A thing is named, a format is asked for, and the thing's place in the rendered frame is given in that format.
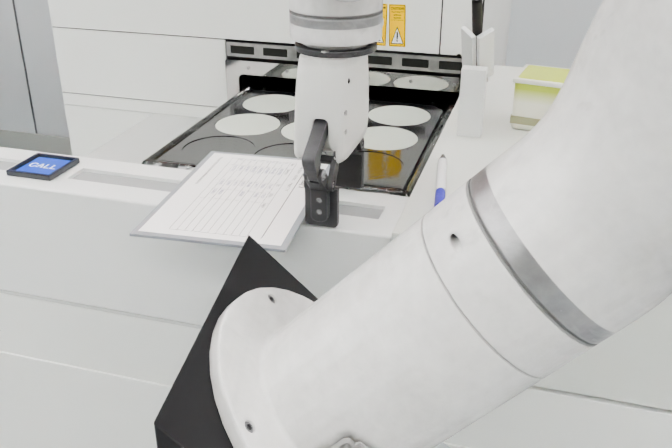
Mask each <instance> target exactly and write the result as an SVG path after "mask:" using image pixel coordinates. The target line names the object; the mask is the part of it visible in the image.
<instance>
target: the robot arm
mask: <svg viewBox="0 0 672 448"><path fill-rule="evenodd" d="M289 23H290V38H291V39H292V40H294V41H296V42H295V50H296V51H297V52H299V53H301V54H300V56H299V62H298V69H297V79H296V94H295V126H294V153H295V156H296V157H297V158H298V159H302V166H303V172H304V173H303V177H304V188H305V221H306V223H307V224H310V225H317V226H325V227H332V228H335V227H337V226H338V224H339V187H348V188H356V189H361V188H362V187H363V185H364V152H358V150H359V151H363V149H364V138H363V136H364V135H365V133H366V130H367V124H368V110H369V71H368V63H369V61H368V54H371V53H373V52H375V51H376V50H377V42H376V41H378V40H380V39H381V38H382V27H383V25H384V19H383V0H289ZM322 151H329V152H333V156H330V155H321V154H322ZM321 164H330V169H329V174H328V175H327V173H326V171H325V170H324V169H321V168H320V167H321ZM335 186H339V187H335ZM670 294H672V0H603V1H602V3H601V5H600V7H599V9H598V10H597V12H596V14H595V16H594V19H593V21H592V23H591V25H590V27H589V29H588V31H587V33H586V35H585V38H584V40H583V42H582V44H581V46H580V49H579V51H578V53H577V55H576V57H575V60H574V62H573V64H572V66H571V68H570V71H569V73H568V75H567V77H566V79H565V81H564V83H563V85H562V87H561V89H560V91H559V93H558V95H557V96H556V98H555V100H554V102H553V103H552V105H551V106H550V108H549V109H548V110H547V112H546V113H545V114H544V116H543V117H542V118H541V120H540V121H539V122H538V123H537V124H536V125H535V126H534V128H533V129H532V130H531V131H529V132H528V133H527V134H526V135H525V136H524V137H523V138H522V139H520V140H519V141H518V142H516V143H515V144H514V145H513V146H511V147H510V148H509V149H507V150H506V151H505V152H503V153H502V154H501V155H500V156H498V157H497V158H496V159H494V160H493V161H492V162H491V163H489V164H488V165H487V166H486V167H484V168H483V169H482V170H481V171H479V172H478V173H477V174H476V175H474V176H473V177H472V178H471V179H469V180H468V181H467V182H465V183H464V184H463V185H461V186H460V187H459V188H458V189H456V190H455V191H454V192H453V193H451V194H450V195H449V196H448V197H446V198H445V199H444V200H443V201H441V202H440V203H439V204H438V205H436V206H435V207H434V208H432V209H431V210H430V211H429V212H427V214H425V215H424V216H422V217H421V218H420V219H419V220H417V221H416V222H415V223H414V224H412V225H411V226H410V227H409V228H407V229H406V230H405V231H404V232H402V233H401V234H400V235H398V236H397V237H396V238H395V239H393V240H392V241H391V242H390V243H388V244H387V245H386V246H385V247H383V248H382V249H381V250H380V251H378V252H377V253H376V254H374V255H373V256H372V257H371V258H369V259H368V260H367V261H366V262H364V263H363V264H362V265H361V266H359V267H358V268H357V269H356V270H354V271H353V272H352V273H350V274H349V275H348V276H347V277H345V278H344V279H343V280H342V281H340V282H339V283H338V284H337V285H335V286H334V287H333V288H331V289H330V290H329V291H328V292H326V293H325V294H324V295H323V296H321V297H320V298H319V299H318V300H316V301H315V302H313V301H311V300H310V299H308V298H306V297H304V296H302V295H299V294H297V293H294V292H291V291H289V290H284V289H279V288H273V287H270V288H257V289H254V290H251V291H248V292H246V293H244V294H243V295H241V296H240V297H239V298H237V299H236V300H235V301H233V302H232V303H231V304H230V305H229V306H227V308H226V309H225V310H224V312H223V313H222V314H221V315H220V317H219V318H218V320H217V323H216V325H215V328H214V330H213V333H212V338H211V345H210V351H209V358H210V377H211V382H212V388H213V393H214V399H215V402H216V405H217V408H218V411H219V414H220V417H221V420H222V423H223V426H224V428H225V430H226V432H227V435H228V437H229V439H230V441H231V443H232V445H233V447H234V448H434V447H436V446H438V445H439V444H441V443H442V442H444V441H446V440H447V439H449V438H450V437H452V436H453V435H455V434H457V433H458V432H460V431H461V430H463V429H465V428H466V427H468V426H469V425H471V424H472V423H474V422H476V421H477V420H479V419H480V418H482V417H484V416H485V415H487V414H488V413H490V412H492V411H493V410H495V409H496V408H498V407H499V406H501V405H503V404H504V403H506V402H507V401H509V400H511V399H512V398H514V397H515V396H517V395H518V394H520V393H522V392H523V391H525V390H526V389H528V388H530V387H531V386H533V385H534V384H536V383H538V382H539V381H541V380H542V379H544V378H545V377H547V376H548V375H550V374H551V373H553V372H555V371H556V370H558V369H559V368H561V367H563V366H564V365H566V364H567V363H569V362H570V361H572V360H574V359H575V358H577V357H578V356H580V355H582V354H583V353H585V352H586V351H588V350H589V349H591V348H593V347H594V346H596V345H597V344H599V343H600V342H602V341H604V340H605V339H607V338H609V337H610V336H612V335H614V334H615V333H617V332H618V331H620V330H622V329H623V328H625V327H626V326H628V325H629V324H631V323H632V322H634V321H636V320H637V319H639V318H640V317H642V316H643V315H645V314H646V313H648V312H649V311H650V310H652V309H653V308H655V307H656V306H657V305H659V304H660V303H661V302H663V301H664V300H665V299H666V298H667V297H668V296H669V295H670Z"/></svg>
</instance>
